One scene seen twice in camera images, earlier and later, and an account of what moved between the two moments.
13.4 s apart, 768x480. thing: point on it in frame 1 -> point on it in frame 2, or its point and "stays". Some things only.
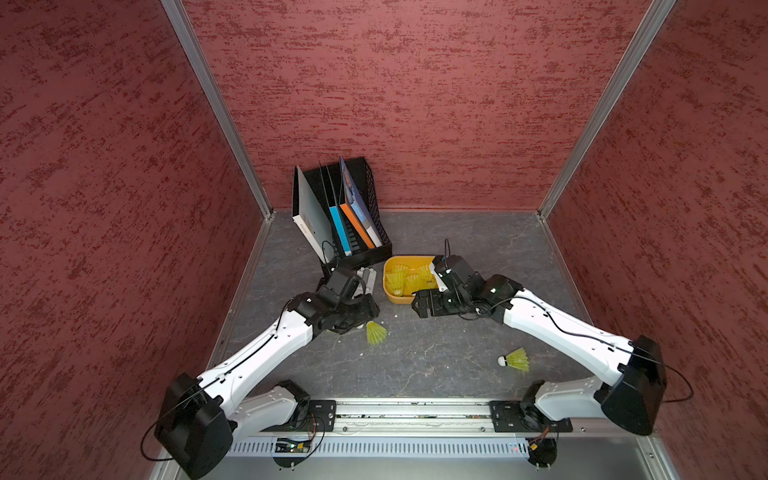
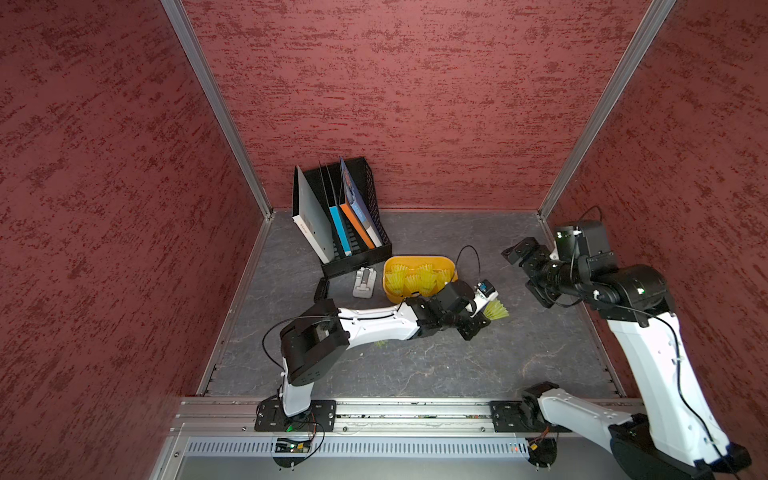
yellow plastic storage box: [403, 275] stays
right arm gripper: [433, 296] -> [537, 250]
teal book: [341, 226] stays
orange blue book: [357, 208] stays
